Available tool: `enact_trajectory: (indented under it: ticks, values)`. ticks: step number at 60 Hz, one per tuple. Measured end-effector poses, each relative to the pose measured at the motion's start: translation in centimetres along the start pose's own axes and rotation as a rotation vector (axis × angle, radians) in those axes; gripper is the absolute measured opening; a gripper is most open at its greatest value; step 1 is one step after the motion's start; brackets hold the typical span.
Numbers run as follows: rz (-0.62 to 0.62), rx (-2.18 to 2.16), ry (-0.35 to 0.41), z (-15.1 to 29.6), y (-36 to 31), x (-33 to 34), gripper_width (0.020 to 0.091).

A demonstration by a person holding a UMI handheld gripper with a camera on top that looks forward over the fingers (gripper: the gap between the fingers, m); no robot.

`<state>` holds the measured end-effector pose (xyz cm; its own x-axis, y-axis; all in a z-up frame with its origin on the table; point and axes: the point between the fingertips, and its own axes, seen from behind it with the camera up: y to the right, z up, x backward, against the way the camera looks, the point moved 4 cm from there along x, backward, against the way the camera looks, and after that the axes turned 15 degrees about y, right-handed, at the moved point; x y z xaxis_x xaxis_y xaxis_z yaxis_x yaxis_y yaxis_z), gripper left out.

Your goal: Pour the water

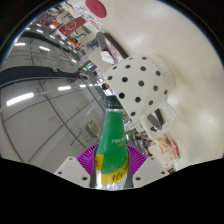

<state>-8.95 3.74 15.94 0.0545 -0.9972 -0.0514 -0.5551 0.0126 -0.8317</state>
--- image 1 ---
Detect green-labelled clear drink bottle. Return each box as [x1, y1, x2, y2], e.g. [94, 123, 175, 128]
[89, 94, 134, 191]

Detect ceiling air conditioner unit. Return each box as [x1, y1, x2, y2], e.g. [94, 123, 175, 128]
[85, 119, 103, 138]

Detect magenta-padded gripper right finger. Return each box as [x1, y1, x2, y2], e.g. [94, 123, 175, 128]
[126, 144, 171, 189]

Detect printed paper leaflets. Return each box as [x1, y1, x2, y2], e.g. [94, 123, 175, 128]
[66, 1, 103, 33]

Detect orange-white food wrapper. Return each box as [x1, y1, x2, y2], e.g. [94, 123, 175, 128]
[148, 134, 181, 171]

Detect flat round red coaster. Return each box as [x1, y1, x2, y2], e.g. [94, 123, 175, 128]
[84, 0, 108, 19]

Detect ceiling strip lights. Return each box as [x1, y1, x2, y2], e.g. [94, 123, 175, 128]
[4, 19, 101, 108]

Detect white paper napkin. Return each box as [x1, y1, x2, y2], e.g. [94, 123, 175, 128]
[99, 49, 116, 65]

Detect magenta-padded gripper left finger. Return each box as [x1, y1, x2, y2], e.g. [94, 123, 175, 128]
[53, 143, 100, 189]

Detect white black-dotted mug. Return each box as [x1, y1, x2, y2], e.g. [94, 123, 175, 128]
[102, 54, 179, 141]

